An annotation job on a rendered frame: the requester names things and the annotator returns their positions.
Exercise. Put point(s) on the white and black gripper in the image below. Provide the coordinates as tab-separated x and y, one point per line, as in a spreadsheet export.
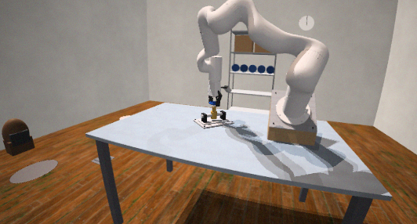
214	90

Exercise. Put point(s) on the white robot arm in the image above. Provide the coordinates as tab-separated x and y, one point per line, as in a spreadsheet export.
304	73

